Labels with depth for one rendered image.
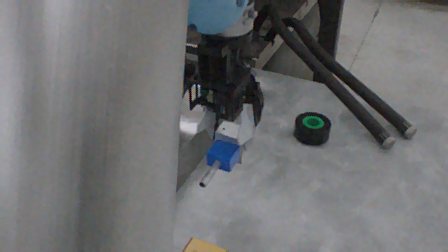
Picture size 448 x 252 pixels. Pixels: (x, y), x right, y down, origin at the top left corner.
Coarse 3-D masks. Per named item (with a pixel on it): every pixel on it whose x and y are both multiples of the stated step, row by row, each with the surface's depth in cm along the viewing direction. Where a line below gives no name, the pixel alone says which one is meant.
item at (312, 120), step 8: (312, 112) 99; (296, 120) 96; (304, 120) 97; (312, 120) 98; (320, 120) 97; (328, 120) 97; (296, 128) 96; (304, 128) 94; (312, 128) 94; (320, 128) 94; (328, 128) 94; (296, 136) 96; (304, 136) 94; (312, 136) 93; (320, 136) 94; (328, 136) 96; (312, 144) 95; (320, 144) 95
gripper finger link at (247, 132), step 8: (248, 104) 67; (248, 112) 67; (240, 120) 66; (248, 120) 68; (240, 128) 66; (248, 128) 68; (256, 128) 69; (240, 136) 66; (248, 136) 69; (240, 144) 66; (248, 144) 71
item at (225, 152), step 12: (216, 132) 73; (228, 132) 73; (216, 144) 72; (228, 144) 72; (216, 156) 70; (228, 156) 70; (240, 156) 73; (216, 168) 69; (228, 168) 70; (204, 180) 67
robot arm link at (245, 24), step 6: (252, 6) 57; (246, 12) 56; (252, 12) 56; (240, 18) 55; (246, 18) 56; (252, 18) 57; (240, 24) 56; (246, 24) 57; (252, 24) 58; (228, 30) 56; (234, 30) 56; (240, 30) 56; (246, 30) 57; (210, 36) 58; (216, 36) 57; (222, 36) 56; (228, 36) 56; (234, 36) 57; (240, 36) 58
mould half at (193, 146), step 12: (192, 60) 113; (192, 96) 90; (180, 120) 87; (192, 120) 87; (228, 120) 100; (180, 132) 85; (192, 132) 85; (204, 132) 89; (180, 144) 82; (192, 144) 85; (204, 144) 90; (180, 156) 81; (192, 156) 86; (180, 168) 82; (192, 168) 88; (180, 180) 84
